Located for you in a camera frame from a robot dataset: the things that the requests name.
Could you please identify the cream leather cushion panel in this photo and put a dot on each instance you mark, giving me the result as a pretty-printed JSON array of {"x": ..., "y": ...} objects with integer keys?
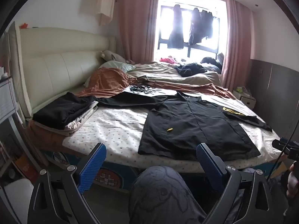
[{"x": 18, "y": 63}]

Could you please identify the white floral bed sheet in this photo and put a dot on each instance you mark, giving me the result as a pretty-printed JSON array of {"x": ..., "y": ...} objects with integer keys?
[{"x": 116, "y": 126}]

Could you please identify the white bedside table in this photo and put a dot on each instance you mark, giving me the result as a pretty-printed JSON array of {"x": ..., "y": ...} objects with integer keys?
[{"x": 247, "y": 100}]

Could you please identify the red clothes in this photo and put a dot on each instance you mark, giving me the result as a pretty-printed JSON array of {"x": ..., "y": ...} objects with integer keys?
[{"x": 169, "y": 60}]

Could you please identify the black shirt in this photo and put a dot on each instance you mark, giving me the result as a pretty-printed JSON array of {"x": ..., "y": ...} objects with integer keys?
[{"x": 198, "y": 121}]

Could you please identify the beige duvet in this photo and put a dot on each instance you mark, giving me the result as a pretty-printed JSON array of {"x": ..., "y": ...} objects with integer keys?
[{"x": 158, "y": 71}]

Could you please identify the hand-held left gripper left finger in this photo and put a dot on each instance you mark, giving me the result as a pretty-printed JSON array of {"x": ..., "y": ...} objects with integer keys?
[{"x": 93, "y": 165}]

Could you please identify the pale green pillow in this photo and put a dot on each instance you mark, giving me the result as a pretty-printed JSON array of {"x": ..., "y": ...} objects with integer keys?
[{"x": 116, "y": 65}]

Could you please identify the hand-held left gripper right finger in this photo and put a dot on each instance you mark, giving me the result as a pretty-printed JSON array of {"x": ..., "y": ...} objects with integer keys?
[{"x": 205, "y": 161}]

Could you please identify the pile of black clothes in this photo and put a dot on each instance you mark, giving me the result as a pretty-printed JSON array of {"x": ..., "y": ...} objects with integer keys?
[{"x": 189, "y": 70}]

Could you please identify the white dresser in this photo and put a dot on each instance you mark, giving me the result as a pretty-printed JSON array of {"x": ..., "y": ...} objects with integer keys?
[{"x": 7, "y": 98}]

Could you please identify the stack of folded clothes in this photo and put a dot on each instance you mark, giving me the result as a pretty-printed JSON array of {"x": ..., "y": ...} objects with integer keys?
[{"x": 60, "y": 110}]

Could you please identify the white printed cloth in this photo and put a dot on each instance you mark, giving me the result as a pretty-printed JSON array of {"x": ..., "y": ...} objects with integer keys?
[{"x": 154, "y": 91}]

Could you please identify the pale folded clothes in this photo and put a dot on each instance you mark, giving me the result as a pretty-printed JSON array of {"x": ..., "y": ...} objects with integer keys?
[{"x": 79, "y": 123}]

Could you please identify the person's right hand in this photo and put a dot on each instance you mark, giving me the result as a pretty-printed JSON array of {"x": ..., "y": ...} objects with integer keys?
[{"x": 293, "y": 182}]

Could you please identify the dark clothes pile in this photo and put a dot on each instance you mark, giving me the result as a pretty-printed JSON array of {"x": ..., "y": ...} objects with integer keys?
[{"x": 210, "y": 61}]

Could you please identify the orange box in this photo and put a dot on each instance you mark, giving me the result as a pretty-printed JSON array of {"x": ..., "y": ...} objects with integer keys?
[{"x": 22, "y": 165}]

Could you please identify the beige plush toy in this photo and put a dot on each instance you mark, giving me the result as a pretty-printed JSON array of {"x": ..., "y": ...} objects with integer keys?
[{"x": 112, "y": 55}]

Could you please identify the cream leather headboard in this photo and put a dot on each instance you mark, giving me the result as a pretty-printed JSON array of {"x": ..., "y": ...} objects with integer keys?
[{"x": 58, "y": 63}]

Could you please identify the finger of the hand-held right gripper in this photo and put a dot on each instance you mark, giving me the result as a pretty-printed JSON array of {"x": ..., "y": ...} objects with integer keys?
[{"x": 280, "y": 144}]

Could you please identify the cream hanging garment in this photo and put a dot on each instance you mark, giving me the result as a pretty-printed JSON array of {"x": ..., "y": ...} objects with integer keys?
[{"x": 105, "y": 2}]

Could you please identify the window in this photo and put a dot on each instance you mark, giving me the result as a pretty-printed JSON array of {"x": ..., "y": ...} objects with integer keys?
[{"x": 186, "y": 16}]

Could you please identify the brown blanket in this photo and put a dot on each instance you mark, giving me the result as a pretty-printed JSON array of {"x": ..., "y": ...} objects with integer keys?
[{"x": 107, "y": 81}]

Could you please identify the pink curtain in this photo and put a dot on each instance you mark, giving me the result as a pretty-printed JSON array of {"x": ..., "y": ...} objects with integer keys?
[
  {"x": 236, "y": 39},
  {"x": 137, "y": 23}
]

